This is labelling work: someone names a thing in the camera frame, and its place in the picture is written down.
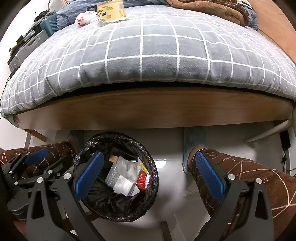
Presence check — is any clear plastic bag red print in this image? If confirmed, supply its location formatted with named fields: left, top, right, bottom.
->
left=75, top=11, right=97, bottom=28

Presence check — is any grey checked bed mattress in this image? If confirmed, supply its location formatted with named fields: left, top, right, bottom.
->
left=1, top=5, right=295, bottom=118

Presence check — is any brown fleece blanket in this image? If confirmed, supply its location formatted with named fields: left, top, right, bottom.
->
left=167, top=0, right=249, bottom=26

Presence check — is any grey left slipper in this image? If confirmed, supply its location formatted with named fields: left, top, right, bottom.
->
left=67, top=130, right=84, bottom=153

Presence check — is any clutter on suitcases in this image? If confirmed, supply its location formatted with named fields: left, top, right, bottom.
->
left=6, top=9, right=58, bottom=65

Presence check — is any wooden bed frame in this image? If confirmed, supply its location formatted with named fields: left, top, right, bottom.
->
left=14, top=87, right=293, bottom=130

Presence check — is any patterned pillow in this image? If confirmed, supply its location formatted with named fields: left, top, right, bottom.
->
left=239, top=1, right=258, bottom=31

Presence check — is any yellow white snack wrapper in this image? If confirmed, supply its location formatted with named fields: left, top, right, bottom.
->
left=137, top=158, right=149, bottom=174

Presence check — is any white tissue paper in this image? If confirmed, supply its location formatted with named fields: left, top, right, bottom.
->
left=112, top=156, right=144, bottom=197

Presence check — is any brown cardboard box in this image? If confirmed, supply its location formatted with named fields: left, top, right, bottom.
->
left=109, top=155, right=119, bottom=164

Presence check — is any grey right slipper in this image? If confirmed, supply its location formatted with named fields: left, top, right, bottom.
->
left=182, top=126, right=207, bottom=174

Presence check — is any wooden headboard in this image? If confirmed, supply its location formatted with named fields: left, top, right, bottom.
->
left=250, top=0, right=295, bottom=62

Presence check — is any black lined trash bin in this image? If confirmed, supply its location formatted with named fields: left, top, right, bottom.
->
left=74, top=132, right=159, bottom=222

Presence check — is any grey slipper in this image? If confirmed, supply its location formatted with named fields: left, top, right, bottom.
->
left=67, top=130, right=84, bottom=153
left=182, top=126, right=207, bottom=174

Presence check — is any clear bubble wrap bag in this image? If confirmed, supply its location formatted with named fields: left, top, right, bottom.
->
left=105, top=163, right=121, bottom=188

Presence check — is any yellow yogurt cup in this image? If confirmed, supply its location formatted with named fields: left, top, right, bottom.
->
left=97, top=1, right=127, bottom=26

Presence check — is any grey hard suitcase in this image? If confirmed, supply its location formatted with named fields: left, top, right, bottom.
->
left=9, top=30, right=48, bottom=72

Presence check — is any blue striped duvet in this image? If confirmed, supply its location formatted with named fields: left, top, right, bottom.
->
left=57, top=0, right=169, bottom=30

